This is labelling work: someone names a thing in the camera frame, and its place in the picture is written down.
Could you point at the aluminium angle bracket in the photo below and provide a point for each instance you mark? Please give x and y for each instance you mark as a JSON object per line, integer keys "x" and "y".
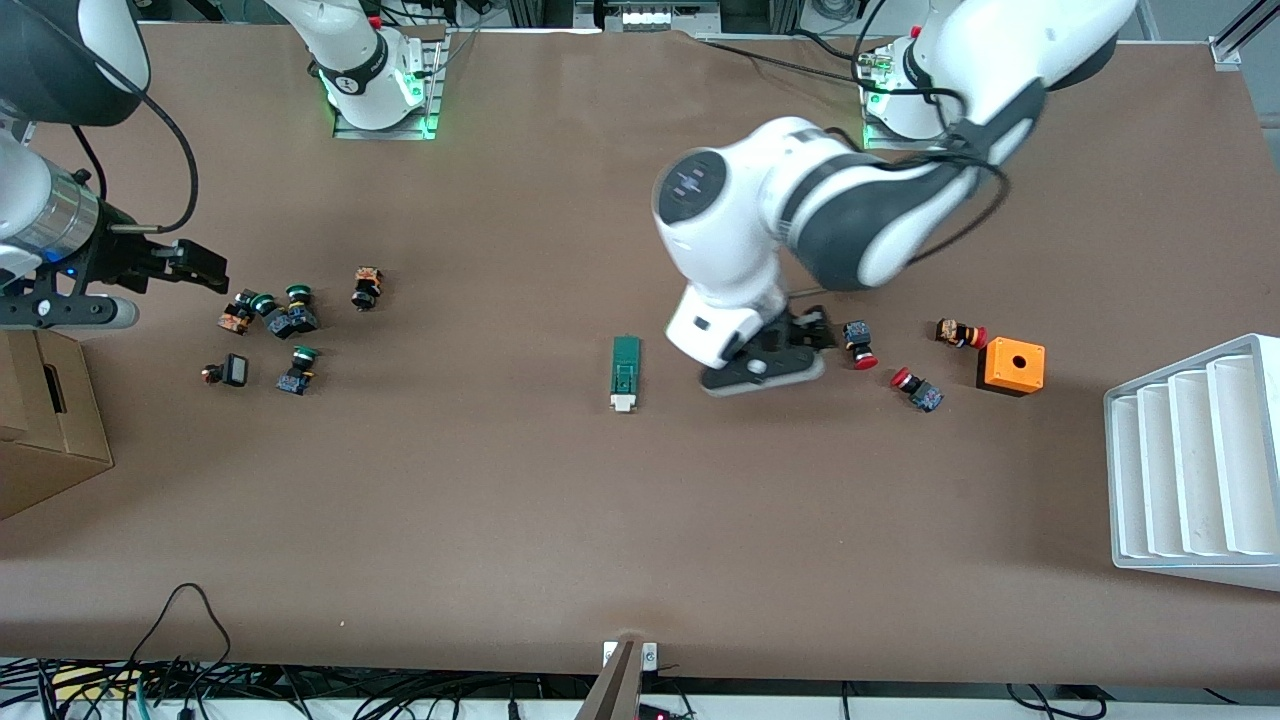
{"x": 650, "y": 656}

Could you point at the black device with white lights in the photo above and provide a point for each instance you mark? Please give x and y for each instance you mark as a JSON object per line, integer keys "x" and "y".
{"x": 650, "y": 17}

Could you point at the red yellow-ringed emergency button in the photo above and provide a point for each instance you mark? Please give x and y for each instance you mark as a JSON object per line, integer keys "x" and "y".
{"x": 955, "y": 332}

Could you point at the camera mounting pole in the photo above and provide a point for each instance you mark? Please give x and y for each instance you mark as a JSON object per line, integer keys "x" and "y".
{"x": 615, "y": 690}

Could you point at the yellow tag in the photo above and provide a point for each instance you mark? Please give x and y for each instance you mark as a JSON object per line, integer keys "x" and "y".
{"x": 85, "y": 682}

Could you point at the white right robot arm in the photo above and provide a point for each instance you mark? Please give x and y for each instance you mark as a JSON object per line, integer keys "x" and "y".
{"x": 40, "y": 200}

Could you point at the orange button enclosure box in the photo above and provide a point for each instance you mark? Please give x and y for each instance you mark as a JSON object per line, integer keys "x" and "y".
{"x": 1000, "y": 375}

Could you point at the aluminium corner bracket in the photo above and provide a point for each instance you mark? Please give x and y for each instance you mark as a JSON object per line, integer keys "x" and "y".
{"x": 1225, "y": 52}

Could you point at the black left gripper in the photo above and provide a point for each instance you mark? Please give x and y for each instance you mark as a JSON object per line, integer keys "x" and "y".
{"x": 797, "y": 329}

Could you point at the black box with red light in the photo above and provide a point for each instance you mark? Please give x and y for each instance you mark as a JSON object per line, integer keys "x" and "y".
{"x": 655, "y": 713}

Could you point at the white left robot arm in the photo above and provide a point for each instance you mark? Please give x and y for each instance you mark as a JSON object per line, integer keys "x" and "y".
{"x": 730, "y": 230}

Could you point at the brown cardboard box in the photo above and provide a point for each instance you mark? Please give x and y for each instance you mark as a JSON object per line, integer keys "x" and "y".
{"x": 40, "y": 470}

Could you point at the white slotted rack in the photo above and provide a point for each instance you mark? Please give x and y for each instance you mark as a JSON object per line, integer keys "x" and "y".
{"x": 1180, "y": 470}

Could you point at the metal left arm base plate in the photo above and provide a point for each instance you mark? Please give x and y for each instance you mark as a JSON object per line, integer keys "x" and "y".
{"x": 900, "y": 143}

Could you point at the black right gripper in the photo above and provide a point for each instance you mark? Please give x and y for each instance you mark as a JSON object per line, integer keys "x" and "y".
{"x": 122, "y": 264}

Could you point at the small red button black block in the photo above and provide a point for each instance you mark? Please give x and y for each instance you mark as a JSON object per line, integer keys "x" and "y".
{"x": 237, "y": 370}

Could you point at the green button blue contact block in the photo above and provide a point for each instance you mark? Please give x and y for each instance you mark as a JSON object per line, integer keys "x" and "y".
{"x": 280, "y": 325}
{"x": 293, "y": 381}
{"x": 303, "y": 318}

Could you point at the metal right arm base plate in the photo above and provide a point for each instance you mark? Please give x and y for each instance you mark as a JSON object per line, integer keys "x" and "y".
{"x": 385, "y": 132}

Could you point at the green circuit board module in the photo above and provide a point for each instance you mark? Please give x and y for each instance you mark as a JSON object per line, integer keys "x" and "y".
{"x": 626, "y": 365}

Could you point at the red mushroom button blue block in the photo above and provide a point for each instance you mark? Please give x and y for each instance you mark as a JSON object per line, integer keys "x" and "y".
{"x": 857, "y": 335}
{"x": 925, "y": 397}

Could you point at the black button orange contact block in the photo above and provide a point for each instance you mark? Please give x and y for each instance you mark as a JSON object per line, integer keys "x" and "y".
{"x": 365, "y": 290}
{"x": 235, "y": 320}

